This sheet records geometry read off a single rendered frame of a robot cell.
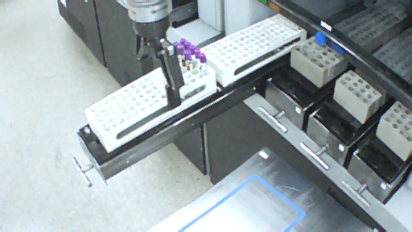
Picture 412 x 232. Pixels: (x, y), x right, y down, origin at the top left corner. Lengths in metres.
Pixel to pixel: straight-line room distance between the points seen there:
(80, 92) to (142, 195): 0.78
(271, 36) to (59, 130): 1.37
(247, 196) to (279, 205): 0.07
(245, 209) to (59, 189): 1.28
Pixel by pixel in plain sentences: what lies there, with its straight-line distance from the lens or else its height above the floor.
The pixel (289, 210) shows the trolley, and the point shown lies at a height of 0.82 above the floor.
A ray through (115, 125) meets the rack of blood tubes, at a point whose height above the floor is 0.86.
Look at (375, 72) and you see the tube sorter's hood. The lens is 0.91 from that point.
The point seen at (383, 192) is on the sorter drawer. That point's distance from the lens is 0.97.
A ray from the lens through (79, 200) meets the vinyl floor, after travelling 1.94.
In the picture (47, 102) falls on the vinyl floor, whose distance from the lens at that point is 2.43.
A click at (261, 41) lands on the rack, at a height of 0.86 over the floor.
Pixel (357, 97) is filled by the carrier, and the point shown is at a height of 0.88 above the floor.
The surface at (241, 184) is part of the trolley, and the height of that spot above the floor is 0.82.
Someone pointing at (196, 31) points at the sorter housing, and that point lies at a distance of 1.39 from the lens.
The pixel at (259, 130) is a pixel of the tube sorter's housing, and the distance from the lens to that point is 1.25.
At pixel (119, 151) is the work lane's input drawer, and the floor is 0.81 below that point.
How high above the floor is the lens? 1.54
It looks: 46 degrees down
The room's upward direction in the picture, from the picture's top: 4 degrees counter-clockwise
